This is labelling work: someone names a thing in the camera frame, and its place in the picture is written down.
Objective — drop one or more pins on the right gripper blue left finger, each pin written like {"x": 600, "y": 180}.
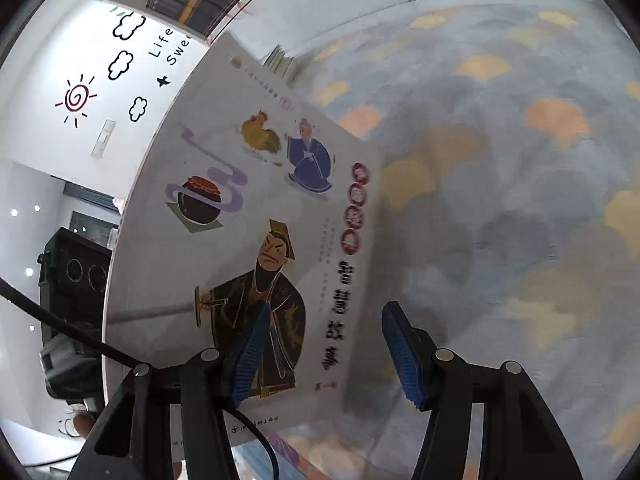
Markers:
{"x": 131, "y": 438}

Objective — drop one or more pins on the white fairy cover book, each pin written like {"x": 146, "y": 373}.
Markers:
{"x": 280, "y": 64}

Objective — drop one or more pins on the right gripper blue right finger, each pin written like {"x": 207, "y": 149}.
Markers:
{"x": 521, "y": 439}

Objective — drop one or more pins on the white swordsman cover book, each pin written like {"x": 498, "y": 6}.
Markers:
{"x": 248, "y": 196}

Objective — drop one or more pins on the person's left hand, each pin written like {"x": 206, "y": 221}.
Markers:
{"x": 83, "y": 423}

